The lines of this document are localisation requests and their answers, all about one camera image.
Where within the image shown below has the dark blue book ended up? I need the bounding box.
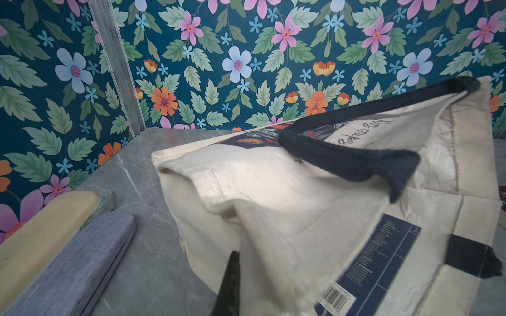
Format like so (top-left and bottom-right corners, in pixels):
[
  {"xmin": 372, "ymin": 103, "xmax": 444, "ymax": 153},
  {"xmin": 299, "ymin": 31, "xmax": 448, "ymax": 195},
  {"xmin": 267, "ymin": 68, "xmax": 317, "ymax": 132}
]
[{"xmin": 314, "ymin": 214, "xmax": 422, "ymax": 316}]

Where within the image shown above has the purple fabric glasses case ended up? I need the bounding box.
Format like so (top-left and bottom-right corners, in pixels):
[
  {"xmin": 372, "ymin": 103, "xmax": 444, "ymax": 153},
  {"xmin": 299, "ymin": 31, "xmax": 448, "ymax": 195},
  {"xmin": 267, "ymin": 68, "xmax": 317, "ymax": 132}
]
[{"xmin": 4, "ymin": 211, "xmax": 137, "ymax": 315}]

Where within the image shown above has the cream canvas tote bag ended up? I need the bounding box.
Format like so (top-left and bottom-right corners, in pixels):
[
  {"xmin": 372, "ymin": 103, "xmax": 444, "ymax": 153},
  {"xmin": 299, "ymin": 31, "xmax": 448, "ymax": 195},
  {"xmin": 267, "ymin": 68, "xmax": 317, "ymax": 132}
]
[{"xmin": 152, "ymin": 76, "xmax": 503, "ymax": 315}]

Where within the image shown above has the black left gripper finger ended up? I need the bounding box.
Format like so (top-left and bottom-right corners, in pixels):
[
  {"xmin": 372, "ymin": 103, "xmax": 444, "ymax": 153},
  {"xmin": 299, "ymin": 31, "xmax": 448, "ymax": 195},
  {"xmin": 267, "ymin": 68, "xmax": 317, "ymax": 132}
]
[{"xmin": 210, "ymin": 251, "xmax": 241, "ymax": 316}]

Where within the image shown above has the beige glasses case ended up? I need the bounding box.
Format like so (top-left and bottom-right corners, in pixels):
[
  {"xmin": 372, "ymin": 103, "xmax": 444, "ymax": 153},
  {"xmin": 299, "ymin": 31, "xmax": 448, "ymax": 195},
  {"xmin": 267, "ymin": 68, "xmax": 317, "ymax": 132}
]
[{"xmin": 1, "ymin": 190, "xmax": 101, "ymax": 312}]

